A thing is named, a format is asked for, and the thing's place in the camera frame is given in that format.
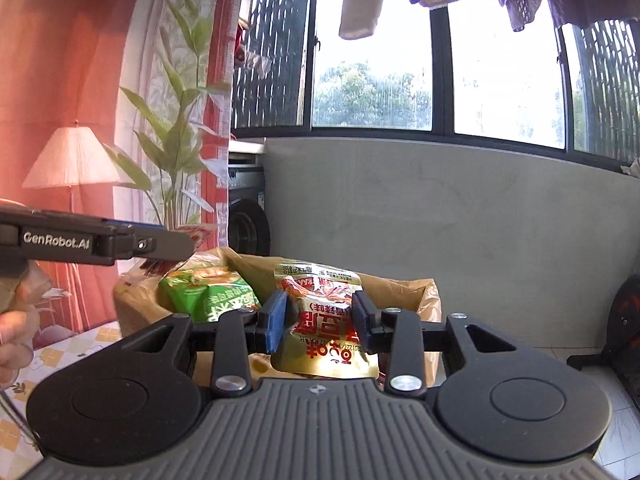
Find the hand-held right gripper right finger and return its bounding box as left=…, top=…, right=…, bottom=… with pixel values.
left=351, top=290, right=518, bottom=395

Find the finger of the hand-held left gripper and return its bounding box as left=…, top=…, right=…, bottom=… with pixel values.
left=102, top=219, right=173, bottom=233
left=114, top=232, right=196, bottom=266

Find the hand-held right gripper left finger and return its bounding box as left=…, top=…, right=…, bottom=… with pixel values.
left=122, top=290, right=291, bottom=395

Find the red snack packet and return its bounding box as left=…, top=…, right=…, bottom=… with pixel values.
left=140, top=224, right=217, bottom=278

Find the gold snack pouch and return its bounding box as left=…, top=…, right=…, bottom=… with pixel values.
left=270, top=261, right=381, bottom=380

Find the cardboard box with plastic liner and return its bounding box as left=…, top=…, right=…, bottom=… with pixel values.
left=114, top=246, right=443, bottom=391

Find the person's left hand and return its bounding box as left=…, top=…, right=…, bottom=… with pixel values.
left=0, top=270, right=56, bottom=386

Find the green snack packet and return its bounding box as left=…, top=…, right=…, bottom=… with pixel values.
left=159, top=266, right=262, bottom=325

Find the washing machine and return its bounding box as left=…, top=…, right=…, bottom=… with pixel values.
left=227, top=157, right=272, bottom=257

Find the black exercise bike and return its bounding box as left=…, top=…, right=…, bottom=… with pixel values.
left=567, top=274, right=640, bottom=386

